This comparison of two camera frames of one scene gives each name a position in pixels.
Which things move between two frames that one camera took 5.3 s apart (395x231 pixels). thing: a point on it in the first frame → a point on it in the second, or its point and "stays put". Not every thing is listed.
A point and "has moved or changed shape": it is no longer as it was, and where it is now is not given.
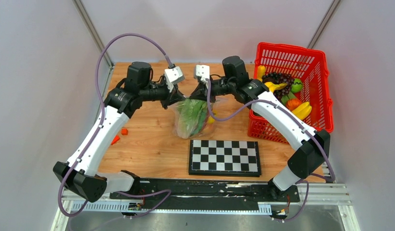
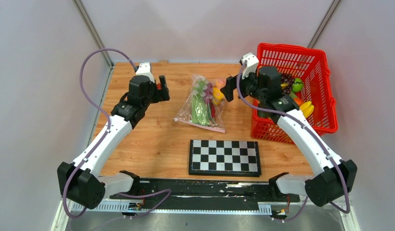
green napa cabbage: [190, 114] has moved or changed shape
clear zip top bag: [191, 119] has moved or changed shape
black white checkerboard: [224, 158] stays put
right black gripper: [200, 92] → [230, 85]
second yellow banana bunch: [302, 111] stays put
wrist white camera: [203, 70] → [251, 66]
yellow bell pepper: [211, 120] → [218, 96]
